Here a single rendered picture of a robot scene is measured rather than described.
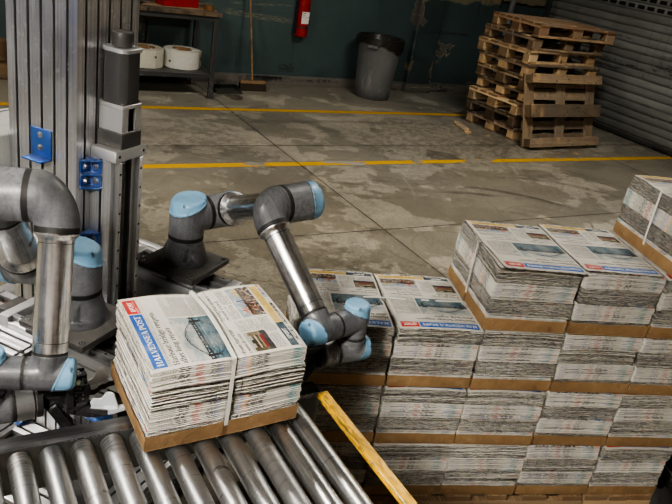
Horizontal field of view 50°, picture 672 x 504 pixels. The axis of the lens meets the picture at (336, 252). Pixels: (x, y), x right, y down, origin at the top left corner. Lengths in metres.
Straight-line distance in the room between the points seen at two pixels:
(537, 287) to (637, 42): 8.04
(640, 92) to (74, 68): 8.67
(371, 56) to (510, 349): 7.01
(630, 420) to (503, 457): 0.47
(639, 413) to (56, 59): 2.22
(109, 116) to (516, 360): 1.48
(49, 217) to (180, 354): 0.40
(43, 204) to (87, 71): 0.58
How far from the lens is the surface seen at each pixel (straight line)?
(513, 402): 2.56
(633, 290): 2.51
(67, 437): 1.76
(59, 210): 1.63
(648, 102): 10.02
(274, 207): 2.02
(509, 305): 2.34
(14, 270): 2.00
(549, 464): 2.81
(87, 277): 2.02
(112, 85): 2.11
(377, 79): 9.19
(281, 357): 1.67
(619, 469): 2.98
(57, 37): 2.10
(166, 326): 1.69
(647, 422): 2.89
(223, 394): 1.67
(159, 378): 1.57
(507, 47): 8.64
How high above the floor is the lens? 1.92
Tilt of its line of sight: 24 degrees down
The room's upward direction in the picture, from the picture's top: 10 degrees clockwise
